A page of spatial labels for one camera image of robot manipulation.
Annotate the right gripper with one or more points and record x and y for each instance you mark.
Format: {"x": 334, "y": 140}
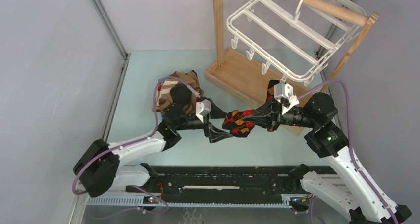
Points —
{"x": 262, "y": 119}

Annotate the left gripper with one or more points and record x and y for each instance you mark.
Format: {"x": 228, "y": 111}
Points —
{"x": 213, "y": 133}

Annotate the red black argyle sock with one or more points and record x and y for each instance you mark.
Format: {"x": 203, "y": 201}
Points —
{"x": 270, "y": 89}

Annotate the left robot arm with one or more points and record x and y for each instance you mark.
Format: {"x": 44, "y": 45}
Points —
{"x": 107, "y": 165}

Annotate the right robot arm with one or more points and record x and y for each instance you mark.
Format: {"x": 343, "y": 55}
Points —
{"x": 366, "y": 203}

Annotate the wooden hanger stand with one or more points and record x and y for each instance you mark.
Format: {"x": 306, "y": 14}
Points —
{"x": 243, "y": 68}

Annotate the pile of socks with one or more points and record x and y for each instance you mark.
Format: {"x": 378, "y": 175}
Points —
{"x": 172, "y": 91}

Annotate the white plastic clip hanger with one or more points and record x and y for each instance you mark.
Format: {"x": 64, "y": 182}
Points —
{"x": 291, "y": 37}

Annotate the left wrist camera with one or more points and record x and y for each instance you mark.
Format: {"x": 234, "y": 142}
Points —
{"x": 203, "y": 108}

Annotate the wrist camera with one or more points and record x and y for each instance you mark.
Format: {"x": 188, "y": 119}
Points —
{"x": 203, "y": 108}
{"x": 284, "y": 93}

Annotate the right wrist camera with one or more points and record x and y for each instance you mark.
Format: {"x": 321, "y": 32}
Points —
{"x": 284, "y": 93}

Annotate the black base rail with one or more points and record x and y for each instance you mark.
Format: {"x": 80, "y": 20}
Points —
{"x": 263, "y": 186}

